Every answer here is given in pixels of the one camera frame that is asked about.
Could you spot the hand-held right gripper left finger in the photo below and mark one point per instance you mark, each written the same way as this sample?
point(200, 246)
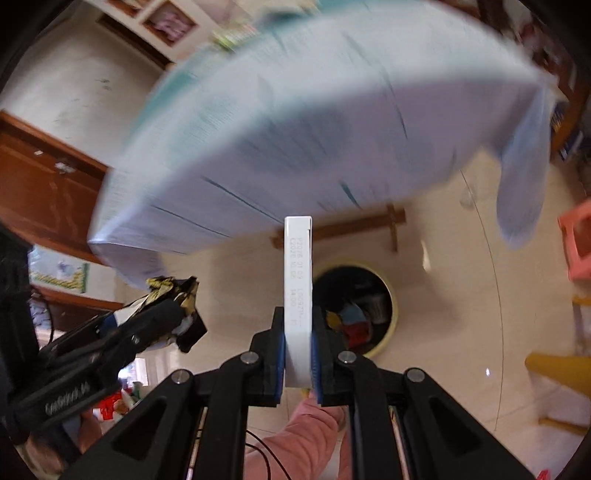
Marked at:
point(278, 364)

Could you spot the tree print tablecloth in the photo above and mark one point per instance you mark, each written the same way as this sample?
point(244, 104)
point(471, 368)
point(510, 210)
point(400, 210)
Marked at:
point(300, 115)

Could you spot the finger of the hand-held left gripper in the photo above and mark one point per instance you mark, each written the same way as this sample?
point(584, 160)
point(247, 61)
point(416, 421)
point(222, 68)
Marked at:
point(147, 325)

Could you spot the black trash bin cream rim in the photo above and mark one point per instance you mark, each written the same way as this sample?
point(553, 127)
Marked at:
point(390, 318)

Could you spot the pink plastic stool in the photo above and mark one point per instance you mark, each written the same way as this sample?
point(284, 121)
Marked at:
point(577, 240)

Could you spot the brown wooden door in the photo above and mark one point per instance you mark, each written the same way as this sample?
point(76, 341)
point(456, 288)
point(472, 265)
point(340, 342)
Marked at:
point(41, 189)

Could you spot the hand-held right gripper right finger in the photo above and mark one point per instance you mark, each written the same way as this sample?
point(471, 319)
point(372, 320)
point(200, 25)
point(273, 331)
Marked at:
point(316, 364)

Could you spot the pink fleece clothing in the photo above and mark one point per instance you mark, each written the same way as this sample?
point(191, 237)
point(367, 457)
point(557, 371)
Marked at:
point(300, 438)

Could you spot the red and white box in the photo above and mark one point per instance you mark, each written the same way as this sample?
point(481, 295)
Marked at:
point(298, 295)

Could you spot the yellow plastic stool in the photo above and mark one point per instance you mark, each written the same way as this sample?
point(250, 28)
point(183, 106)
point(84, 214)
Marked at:
point(563, 369)

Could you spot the person's left hand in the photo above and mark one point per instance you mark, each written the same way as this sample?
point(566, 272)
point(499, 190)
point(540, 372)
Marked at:
point(90, 429)

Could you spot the black yellow wrapper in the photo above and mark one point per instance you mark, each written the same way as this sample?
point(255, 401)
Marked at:
point(171, 286)

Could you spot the red gift packets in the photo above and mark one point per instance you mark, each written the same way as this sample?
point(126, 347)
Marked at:
point(113, 406)

